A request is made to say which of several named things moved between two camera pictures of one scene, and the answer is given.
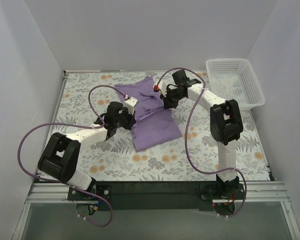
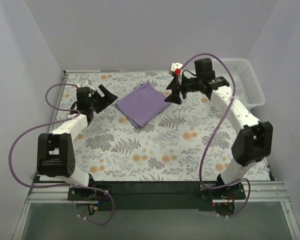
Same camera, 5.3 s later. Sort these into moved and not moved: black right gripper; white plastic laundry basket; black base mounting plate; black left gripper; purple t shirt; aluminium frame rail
Moved: black left gripper; black right gripper; purple t shirt
Not moved: black base mounting plate; aluminium frame rail; white plastic laundry basket
